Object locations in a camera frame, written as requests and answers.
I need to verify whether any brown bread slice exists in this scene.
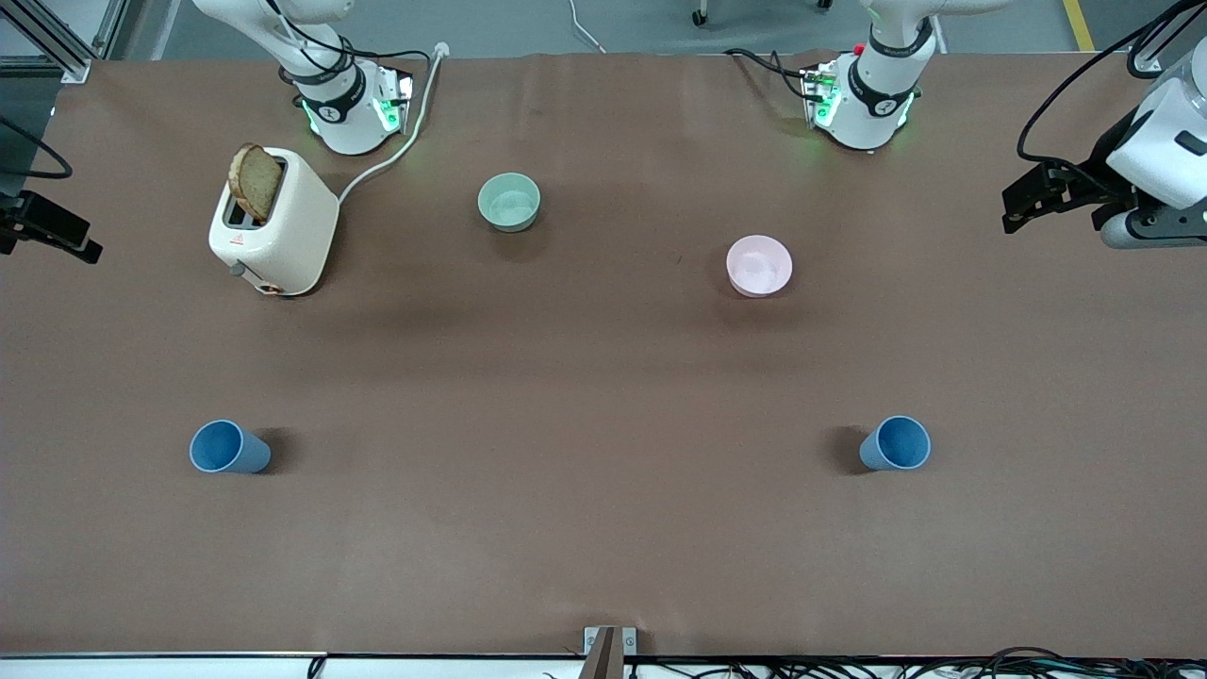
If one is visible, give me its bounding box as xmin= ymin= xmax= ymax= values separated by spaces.
xmin=228 ymin=142 xmax=284 ymax=224

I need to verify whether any aluminium profile frame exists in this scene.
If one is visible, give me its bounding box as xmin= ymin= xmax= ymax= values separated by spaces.
xmin=0 ymin=0 xmax=130 ymax=84

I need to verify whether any brown table cover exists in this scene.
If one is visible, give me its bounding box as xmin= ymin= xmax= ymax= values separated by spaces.
xmin=0 ymin=51 xmax=1207 ymax=659

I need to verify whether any white toaster power cable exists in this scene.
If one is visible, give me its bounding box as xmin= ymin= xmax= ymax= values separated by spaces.
xmin=338 ymin=41 xmax=450 ymax=205

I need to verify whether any white floor cable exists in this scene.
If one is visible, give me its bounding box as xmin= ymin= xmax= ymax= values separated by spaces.
xmin=566 ymin=0 xmax=608 ymax=55

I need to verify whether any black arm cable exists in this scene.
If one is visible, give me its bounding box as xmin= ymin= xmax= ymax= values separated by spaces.
xmin=0 ymin=115 xmax=74 ymax=181
xmin=724 ymin=47 xmax=818 ymax=101
xmin=1016 ymin=0 xmax=1207 ymax=167
xmin=264 ymin=0 xmax=433 ymax=88

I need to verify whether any metal bracket with post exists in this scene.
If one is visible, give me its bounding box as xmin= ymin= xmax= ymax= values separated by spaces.
xmin=577 ymin=625 xmax=639 ymax=679

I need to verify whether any cream white toaster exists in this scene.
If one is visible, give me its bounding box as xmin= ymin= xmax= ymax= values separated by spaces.
xmin=208 ymin=146 xmax=340 ymax=297

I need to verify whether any blue ribbed plastic cup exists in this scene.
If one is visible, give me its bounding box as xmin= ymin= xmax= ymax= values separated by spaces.
xmin=189 ymin=420 xmax=273 ymax=474
xmin=858 ymin=415 xmax=933 ymax=472

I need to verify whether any green bowl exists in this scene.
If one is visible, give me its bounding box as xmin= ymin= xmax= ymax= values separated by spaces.
xmin=476 ymin=173 xmax=542 ymax=233

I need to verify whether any pink bowl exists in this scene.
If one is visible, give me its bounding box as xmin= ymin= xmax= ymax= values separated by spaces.
xmin=725 ymin=235 xmax=794 ymax=299

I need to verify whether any black cable bundle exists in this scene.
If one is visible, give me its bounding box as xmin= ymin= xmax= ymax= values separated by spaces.
xmin=542 ymin=646 xmax=1207 ymax=679

